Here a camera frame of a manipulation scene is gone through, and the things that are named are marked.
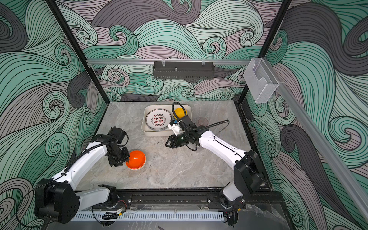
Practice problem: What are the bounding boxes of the orange bowl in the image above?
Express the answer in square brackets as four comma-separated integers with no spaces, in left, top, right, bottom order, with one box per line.
[126,150,146,170]

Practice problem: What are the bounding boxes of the black wall tray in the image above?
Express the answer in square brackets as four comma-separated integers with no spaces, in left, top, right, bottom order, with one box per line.
[152,61,215,81]

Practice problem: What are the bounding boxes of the clear acrylic wall holder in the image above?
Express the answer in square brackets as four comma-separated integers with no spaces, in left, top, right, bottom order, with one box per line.
[243,57,279,104]

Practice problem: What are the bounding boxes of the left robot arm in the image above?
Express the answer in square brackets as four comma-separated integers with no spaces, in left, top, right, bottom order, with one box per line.
[34,127,130,224]

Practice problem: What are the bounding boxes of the pink plastic cup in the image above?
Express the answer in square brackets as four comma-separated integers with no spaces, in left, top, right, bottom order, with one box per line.
[197,117,209,127]

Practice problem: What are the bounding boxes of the yellow bowl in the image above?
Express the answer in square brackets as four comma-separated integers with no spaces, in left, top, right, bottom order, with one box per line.
[174,107,188,119]

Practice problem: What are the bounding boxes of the white slotted cable duct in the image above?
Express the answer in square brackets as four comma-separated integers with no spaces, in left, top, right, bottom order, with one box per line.
[71,211,225,222]

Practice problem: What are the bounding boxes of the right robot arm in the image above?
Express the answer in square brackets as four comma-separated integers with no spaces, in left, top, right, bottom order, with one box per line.
[165,116,266,206]

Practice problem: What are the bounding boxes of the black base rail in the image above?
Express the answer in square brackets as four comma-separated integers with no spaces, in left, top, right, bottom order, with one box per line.
[77,188,284,209]

